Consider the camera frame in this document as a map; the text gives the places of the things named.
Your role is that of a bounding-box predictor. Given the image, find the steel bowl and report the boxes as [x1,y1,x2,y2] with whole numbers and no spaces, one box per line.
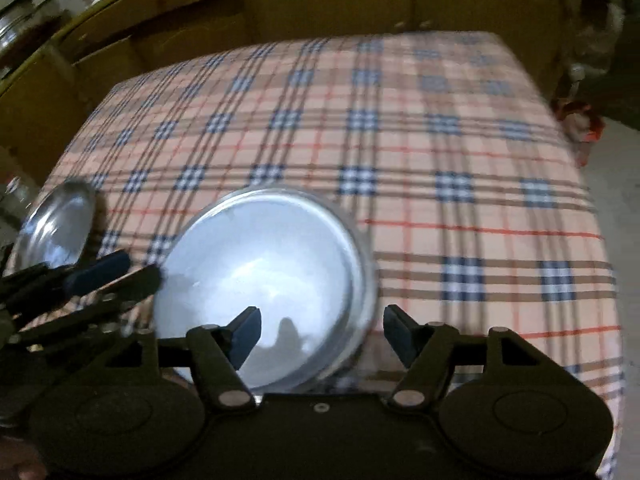
[9,179,99,281]

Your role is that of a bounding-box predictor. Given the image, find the steel steamer pot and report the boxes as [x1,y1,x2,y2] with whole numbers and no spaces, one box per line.
[0,0,56,53]

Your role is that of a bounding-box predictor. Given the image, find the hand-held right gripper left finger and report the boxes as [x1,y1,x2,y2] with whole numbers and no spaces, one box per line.
[107,305,263,409]

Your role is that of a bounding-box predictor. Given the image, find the checked tablecloth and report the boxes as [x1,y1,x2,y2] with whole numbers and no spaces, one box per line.
[10,30,626,480]

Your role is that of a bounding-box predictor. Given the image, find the wooden cabinet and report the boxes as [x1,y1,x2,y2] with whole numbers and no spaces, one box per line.
[0,0,576,186]

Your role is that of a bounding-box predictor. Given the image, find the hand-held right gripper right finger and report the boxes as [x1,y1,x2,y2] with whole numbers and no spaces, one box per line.
[382,305,546,409]

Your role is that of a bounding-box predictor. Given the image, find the large steel plate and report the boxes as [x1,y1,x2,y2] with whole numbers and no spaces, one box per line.
[152,186,379,396]

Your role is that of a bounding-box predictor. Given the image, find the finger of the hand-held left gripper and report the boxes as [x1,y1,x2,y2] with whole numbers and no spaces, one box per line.
[17,264,167,345]
[0,250,133,314]

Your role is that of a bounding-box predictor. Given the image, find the red plastic bag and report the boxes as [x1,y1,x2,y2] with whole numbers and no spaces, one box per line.
[560,100,608,161]

